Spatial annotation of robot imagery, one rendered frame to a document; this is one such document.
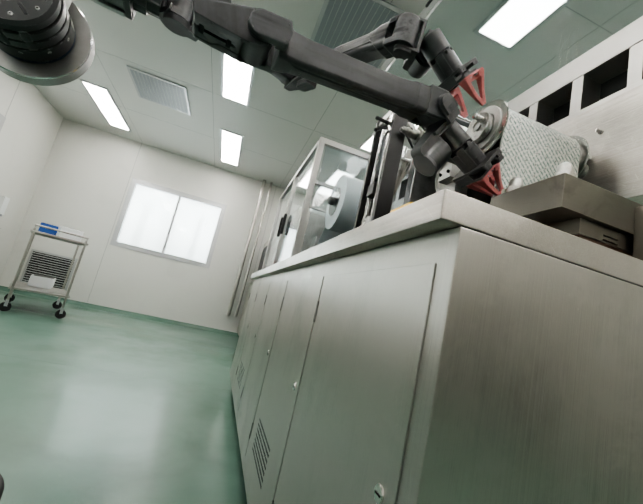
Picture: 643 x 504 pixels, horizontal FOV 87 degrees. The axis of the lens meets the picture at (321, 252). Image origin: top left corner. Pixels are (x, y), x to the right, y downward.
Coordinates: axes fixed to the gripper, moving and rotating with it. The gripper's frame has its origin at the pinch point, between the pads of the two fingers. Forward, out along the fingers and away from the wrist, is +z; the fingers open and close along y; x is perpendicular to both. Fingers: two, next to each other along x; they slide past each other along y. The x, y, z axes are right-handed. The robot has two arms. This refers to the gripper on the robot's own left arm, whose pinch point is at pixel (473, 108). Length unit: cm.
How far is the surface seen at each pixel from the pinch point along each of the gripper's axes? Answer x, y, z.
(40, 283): -229, -426, -127
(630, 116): 31.2, 9.1, 24.3
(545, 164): 5.1, 4.1, 21.0
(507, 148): -2.3, 4.0, 12.2
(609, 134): 29.1, 4.5, 26.1
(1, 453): -162, -89, 3
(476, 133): -1.1, -2.0, 5.6
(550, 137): 11.1, 4.1, 16.7
